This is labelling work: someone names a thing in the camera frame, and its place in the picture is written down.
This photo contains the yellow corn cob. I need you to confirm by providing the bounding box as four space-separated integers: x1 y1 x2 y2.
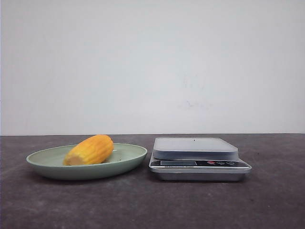
63 135 114 166

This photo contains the silver digital kitchen scale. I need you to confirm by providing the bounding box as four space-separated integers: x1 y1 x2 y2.
149 137 252 181

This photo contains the pale green plate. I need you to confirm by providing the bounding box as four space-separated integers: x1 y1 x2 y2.
26 143 148 180

